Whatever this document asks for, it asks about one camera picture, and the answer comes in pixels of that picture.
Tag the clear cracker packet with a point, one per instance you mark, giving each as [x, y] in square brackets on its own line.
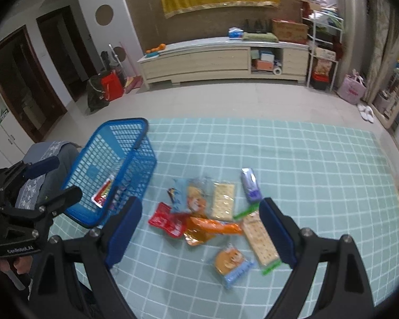
[223, 201]

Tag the beige low cabinet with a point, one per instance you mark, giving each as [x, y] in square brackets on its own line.
[199, 61]

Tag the red bag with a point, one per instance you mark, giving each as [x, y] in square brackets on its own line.
[112, 86]

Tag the blue plastic basket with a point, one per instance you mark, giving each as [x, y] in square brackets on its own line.
[96, 149]

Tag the pink bag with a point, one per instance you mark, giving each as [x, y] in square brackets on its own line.
[352, 89]

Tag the blue box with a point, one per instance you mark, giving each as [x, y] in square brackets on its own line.
[266, 55]

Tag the white shelf rack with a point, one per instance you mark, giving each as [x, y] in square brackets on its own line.
[323, 23]

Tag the dark wooden door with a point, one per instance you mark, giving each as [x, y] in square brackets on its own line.
[20, 83]
[66, 46]

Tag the large blue cookie packet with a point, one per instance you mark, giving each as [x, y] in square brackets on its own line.
[193, 196]

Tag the small blue cookie packet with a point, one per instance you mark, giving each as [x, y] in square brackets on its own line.
[229, 261]

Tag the grey chair with patterned cloth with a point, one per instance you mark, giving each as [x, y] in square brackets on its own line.
[53, 153]

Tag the plate of oranges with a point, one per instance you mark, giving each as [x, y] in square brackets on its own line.
[155, 50]

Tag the lavender snack packet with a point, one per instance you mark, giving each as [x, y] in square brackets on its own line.
[251, 186]

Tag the brown cardboard box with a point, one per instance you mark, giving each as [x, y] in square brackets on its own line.
[289, 31]

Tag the purple and yellow snack packet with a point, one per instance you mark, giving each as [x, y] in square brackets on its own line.
[171, 194]

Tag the patterned curtain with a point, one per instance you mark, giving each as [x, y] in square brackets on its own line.
[384, 40]

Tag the orange snack packet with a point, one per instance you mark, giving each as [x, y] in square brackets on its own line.
[216, 227]

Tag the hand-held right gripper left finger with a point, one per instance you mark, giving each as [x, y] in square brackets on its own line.
[123, 232]

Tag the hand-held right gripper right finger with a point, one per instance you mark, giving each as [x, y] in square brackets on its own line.
[279, 232]

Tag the red box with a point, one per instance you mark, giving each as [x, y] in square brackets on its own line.
[321, 74]

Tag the green checkered tablecloth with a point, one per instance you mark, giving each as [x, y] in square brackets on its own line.
[302, 159]

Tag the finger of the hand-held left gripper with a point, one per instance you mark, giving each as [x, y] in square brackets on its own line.
[41, 167]
[65, 198]

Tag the white slippers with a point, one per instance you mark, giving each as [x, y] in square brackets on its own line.
[365, 112]

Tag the orange box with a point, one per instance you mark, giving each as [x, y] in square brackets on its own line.
[262, 64]

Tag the white paper roll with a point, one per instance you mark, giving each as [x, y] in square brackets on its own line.
[277, 70]

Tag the pink flat box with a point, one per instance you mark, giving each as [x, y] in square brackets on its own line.
[133, 83]

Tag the green folded cloth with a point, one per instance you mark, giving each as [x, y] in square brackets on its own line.
[259, 36]

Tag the black bag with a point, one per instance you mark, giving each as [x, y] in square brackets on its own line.
[94, 96]

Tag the green-ended cracker packet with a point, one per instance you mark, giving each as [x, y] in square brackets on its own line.
[259, 239]

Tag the red snack packet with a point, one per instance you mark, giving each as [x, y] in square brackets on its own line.
[103, 194]
[164, 221]

